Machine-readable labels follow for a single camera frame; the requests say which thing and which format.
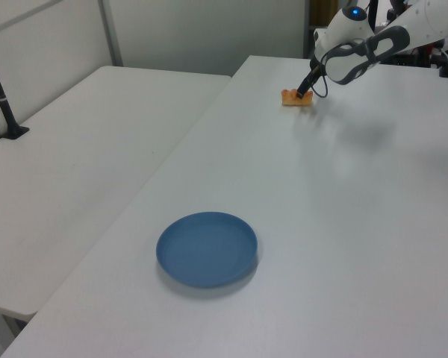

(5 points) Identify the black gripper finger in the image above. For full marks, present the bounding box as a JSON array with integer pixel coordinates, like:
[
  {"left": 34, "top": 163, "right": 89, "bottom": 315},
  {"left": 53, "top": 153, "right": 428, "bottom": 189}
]
[{"left": 296, "top": 66, "right": 322, "bottom": 101}]

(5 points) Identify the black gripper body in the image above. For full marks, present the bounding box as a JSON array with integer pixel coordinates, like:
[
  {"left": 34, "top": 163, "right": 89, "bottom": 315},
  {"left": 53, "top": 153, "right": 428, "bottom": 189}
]
[{"left": 311, "top": 51, "right": 326, "bottom": 73}]

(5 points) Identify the orange glazed bread roll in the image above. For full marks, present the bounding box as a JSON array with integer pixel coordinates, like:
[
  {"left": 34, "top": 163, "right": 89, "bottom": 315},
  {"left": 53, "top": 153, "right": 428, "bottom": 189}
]
[{"left": 280, "top": 87, "right": 314, "bottom": 108}]

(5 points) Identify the light wooden cabinet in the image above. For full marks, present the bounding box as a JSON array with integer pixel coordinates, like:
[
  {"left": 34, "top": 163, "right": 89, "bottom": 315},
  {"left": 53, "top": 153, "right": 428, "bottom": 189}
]
[{"left": 308, "top": 0, "right": 339, "bottom": 28}]

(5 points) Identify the blue round plate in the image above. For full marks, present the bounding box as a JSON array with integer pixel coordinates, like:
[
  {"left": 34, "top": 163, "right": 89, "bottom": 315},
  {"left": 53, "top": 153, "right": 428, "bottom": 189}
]
[{"left": 155, "top": 210, "right": 259, "bottom": 290}]

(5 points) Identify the white adjacent table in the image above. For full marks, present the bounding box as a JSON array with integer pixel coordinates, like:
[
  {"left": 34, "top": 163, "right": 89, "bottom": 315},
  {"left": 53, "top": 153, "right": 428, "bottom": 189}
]
[{"left": 0, "top": 65, "right": 232, "bottom": 324}]

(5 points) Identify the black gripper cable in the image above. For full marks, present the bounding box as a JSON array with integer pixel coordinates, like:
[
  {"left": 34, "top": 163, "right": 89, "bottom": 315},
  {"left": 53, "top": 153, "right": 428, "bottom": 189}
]
[{"left": 308, "top": 63, "right": 330, "bottom": 99}]

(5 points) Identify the grey metal partition post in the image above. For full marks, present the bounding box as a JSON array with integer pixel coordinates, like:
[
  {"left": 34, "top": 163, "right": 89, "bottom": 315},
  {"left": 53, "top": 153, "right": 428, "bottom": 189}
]
[{"left": 98, "top": 0, "right": 124, "bottom": 68}]

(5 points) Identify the black camera stand pole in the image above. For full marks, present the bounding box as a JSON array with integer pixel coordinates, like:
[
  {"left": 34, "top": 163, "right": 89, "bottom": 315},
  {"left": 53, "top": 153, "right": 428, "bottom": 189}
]
[{"left": 0, "top": 38, "right": 31, "bottom": 141}]

